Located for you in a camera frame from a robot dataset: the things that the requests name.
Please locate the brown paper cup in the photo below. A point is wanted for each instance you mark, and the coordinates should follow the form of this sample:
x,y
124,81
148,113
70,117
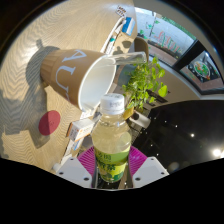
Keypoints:
x,y
66,71

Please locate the colourful window poster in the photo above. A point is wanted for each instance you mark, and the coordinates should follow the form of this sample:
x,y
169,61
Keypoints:
x,y
201,68

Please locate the white green pen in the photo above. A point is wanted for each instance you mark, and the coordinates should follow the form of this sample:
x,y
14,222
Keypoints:
x,y
113,35

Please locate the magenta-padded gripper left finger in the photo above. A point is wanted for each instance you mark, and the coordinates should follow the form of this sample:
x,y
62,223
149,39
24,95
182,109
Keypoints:
x,y
73,170

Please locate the green potted plant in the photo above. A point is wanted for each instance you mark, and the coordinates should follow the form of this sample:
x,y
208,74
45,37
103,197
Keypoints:
x,y
143,80

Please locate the green-label clear drink bottle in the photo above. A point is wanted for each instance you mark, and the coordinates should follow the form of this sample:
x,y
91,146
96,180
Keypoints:
x,y
111,146

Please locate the silver pill blister pack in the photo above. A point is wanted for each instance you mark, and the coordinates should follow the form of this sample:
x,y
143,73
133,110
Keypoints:
x,y
121,10

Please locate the white paper leaflet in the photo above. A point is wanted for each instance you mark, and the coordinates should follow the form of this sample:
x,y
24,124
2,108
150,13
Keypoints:
x,y
71,148

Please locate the small white blue carton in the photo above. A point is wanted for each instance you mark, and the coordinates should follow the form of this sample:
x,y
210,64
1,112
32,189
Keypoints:
x,y
80,130

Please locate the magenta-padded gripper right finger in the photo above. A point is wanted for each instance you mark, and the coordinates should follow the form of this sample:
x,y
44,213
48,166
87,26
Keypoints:
x,y
150,170

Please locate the flat blue box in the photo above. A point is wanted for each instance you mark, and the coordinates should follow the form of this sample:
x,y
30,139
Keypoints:
x,y
128,26

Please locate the ceiling spot lights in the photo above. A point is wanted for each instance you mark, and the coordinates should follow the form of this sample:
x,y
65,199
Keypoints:
x,y
216,152

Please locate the flat round red coaster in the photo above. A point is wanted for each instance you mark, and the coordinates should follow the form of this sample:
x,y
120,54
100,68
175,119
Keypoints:
x,y
49,122

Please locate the brown spotted notebook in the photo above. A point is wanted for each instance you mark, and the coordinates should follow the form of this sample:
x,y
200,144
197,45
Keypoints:
x,y
141,48

